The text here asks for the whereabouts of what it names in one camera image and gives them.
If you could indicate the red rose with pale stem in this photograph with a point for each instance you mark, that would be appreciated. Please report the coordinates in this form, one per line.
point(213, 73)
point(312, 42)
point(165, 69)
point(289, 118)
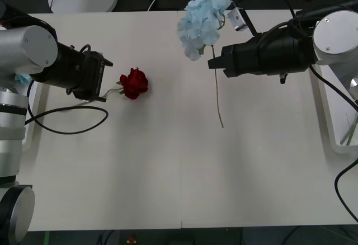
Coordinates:
point(135, 84)

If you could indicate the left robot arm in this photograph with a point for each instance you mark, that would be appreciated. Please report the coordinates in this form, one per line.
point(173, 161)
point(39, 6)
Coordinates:
point(16, 49)

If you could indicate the small pale blue flower head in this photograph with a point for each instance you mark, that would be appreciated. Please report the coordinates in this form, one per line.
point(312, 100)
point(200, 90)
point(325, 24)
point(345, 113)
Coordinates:
point(23, 78)

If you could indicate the shallow white box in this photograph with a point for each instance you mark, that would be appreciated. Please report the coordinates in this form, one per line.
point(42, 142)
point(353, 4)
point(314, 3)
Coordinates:
point(39, 108)
point(328, 116)

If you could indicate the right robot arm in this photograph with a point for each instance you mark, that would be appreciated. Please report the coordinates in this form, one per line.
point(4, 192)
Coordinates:
point(332, 35)

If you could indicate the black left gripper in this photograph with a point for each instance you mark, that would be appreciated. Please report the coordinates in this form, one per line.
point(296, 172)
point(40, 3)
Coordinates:
point(89, 80)

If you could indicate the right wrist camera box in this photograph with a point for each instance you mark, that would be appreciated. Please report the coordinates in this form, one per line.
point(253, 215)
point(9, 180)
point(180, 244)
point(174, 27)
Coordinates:
point(238, 19)

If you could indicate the green flower stems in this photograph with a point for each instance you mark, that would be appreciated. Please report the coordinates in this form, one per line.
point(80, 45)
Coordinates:
point(349, 134)

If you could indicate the pale blue flower long stem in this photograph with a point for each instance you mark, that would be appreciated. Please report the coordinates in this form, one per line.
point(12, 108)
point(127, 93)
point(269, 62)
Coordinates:
point(200, 24)

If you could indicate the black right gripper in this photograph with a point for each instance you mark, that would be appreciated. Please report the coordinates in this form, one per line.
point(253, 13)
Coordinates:
point(243, 59)

